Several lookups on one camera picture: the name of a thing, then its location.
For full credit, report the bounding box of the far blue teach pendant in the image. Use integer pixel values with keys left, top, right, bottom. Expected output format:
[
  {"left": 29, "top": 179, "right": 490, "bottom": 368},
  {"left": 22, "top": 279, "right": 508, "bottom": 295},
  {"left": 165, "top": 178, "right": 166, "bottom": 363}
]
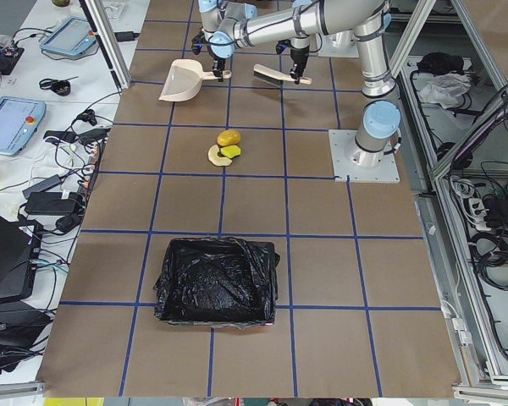
[{"left": 40, "top": 17, "right": 97, "bottom": 59}]

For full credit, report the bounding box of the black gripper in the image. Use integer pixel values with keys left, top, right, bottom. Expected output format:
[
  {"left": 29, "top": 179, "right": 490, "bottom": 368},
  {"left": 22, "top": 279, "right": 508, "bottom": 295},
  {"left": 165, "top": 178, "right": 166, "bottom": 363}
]
[
  {"left": 213, "top": 58, "right": 226, "bottom": 82},
  {"left": 290, "top": 36, "right": 310, "bottom": 83}
]

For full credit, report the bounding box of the white hand brush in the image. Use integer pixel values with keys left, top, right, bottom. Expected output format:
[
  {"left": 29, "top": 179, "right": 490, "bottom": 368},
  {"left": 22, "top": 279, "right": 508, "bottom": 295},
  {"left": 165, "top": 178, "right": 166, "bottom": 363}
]
[{"left": 253, "top": 63, "right": 312, "bottom": 86}]

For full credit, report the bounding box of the black laptop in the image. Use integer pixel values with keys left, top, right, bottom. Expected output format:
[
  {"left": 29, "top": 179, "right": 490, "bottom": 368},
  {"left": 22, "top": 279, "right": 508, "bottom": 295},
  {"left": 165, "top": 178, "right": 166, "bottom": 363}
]
[{"left": 0, "top": 216, "right": 37, "bottom": 303}]

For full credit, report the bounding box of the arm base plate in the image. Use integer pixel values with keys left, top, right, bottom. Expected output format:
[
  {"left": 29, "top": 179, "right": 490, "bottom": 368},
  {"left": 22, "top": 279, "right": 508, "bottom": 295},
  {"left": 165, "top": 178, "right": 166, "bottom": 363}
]
[{"left": 329, "top": 129, "right": 400, "bottom": 184}]

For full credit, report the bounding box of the left black-lined pink bin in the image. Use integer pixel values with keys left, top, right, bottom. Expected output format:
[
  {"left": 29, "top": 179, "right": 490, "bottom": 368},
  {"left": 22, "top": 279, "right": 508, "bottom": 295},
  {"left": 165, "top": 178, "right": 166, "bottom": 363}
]
[{"left": 153, "top": 237, "right": 280, "bottom": 329}]

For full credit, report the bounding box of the aluminium frame post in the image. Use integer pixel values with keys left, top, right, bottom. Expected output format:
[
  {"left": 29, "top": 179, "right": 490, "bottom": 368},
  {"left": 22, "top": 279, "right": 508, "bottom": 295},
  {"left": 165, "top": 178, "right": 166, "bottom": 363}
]
[{"left": 79, "top": 0, "right": 131, "bottom": 91}]

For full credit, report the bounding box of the brown potato-like trash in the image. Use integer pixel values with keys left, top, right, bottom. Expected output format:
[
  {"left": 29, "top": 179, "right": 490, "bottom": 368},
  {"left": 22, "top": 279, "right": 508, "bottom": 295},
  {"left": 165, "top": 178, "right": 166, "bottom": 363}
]
[{"left": 217, "top": 129, "right": 241, "bottom": 147}]

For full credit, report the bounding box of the yellow sponge wedge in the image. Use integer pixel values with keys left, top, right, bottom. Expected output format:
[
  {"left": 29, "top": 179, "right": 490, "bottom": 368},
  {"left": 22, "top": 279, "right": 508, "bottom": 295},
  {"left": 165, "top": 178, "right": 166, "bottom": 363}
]
[{"left": 219, "top": 145, "right": 241, "bottom": 160}]

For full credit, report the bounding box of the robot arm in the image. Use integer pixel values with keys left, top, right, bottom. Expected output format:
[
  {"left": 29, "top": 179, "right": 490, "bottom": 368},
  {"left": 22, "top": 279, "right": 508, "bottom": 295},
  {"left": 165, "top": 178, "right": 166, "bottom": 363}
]
[
  {"left": 219, "top": 1, "right": 400, "bottom": 169},
  {"left": 198, "top": 0, "right": 258, "bottom": 82}
]

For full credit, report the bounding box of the black power adapter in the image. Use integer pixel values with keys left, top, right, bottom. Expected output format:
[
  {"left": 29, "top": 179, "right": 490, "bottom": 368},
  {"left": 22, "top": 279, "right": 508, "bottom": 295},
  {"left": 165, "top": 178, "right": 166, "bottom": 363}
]
[{"left": 24, "top": 192, "right": 85, "bottom": 216}]

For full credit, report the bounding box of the blue teach pendant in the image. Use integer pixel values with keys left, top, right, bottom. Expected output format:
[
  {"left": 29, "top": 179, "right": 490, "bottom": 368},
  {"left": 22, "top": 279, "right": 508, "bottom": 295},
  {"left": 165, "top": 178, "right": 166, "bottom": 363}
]
[
  {"left": 0, "top": 96, "right": 47, "bottom": 156},
  {"left": 40, "top": 17, "right": 97, "bottom": 59}
]

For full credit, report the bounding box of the near blue teach pendant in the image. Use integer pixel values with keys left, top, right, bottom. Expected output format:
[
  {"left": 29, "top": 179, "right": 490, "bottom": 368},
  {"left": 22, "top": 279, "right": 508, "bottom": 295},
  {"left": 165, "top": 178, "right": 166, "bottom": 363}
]
[{"left": 0, "top": 96, "right": 47, "bottom": 156}]

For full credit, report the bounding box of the white plastic dustpan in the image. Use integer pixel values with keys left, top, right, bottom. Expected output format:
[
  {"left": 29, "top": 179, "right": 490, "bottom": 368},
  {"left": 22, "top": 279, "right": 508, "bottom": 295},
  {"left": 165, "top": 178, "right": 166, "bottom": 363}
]
[{"left": 159, "top": 59, "right": 232, "bottom": 102}]

